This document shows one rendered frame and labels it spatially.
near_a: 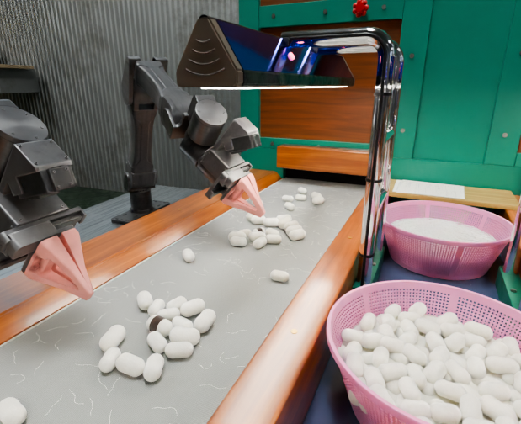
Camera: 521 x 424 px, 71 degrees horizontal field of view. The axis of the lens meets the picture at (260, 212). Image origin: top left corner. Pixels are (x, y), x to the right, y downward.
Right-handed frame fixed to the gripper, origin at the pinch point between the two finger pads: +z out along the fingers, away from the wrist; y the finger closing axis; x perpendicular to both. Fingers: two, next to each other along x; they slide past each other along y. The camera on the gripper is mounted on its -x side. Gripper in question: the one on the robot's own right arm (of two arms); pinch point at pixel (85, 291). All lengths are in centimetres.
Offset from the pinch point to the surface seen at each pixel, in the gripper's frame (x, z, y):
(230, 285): 0.5, 11.0, 19.4
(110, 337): 2.3, 5.8, 0.0
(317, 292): -10.7, 20.3, 19.3
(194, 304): -0.7, 9.5, 10.2
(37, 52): 174, -290, 242
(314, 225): -2, 14, 51
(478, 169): -31, 35, 89
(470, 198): -26, 37, 75
